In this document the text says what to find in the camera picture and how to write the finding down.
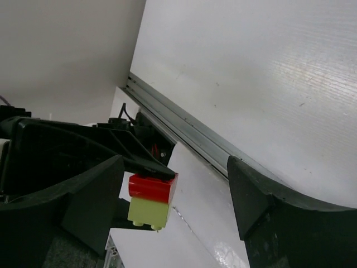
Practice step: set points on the red lego bar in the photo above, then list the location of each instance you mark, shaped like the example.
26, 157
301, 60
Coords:
153, 189

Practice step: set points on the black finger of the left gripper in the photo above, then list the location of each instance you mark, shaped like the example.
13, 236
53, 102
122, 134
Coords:
71, 148

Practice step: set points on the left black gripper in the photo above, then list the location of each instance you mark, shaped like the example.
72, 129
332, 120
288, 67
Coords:
20, 177

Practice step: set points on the light green lego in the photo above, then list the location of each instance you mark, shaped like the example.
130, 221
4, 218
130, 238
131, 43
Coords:
143, 211

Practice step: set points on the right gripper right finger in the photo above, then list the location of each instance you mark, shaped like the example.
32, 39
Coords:
284, 228

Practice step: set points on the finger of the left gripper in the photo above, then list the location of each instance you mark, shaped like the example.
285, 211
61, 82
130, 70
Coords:
120, 218

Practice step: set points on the aluminium front rail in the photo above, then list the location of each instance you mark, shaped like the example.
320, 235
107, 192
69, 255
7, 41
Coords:
188, 129

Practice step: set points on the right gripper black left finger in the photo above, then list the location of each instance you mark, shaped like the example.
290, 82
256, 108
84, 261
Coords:
65, 225

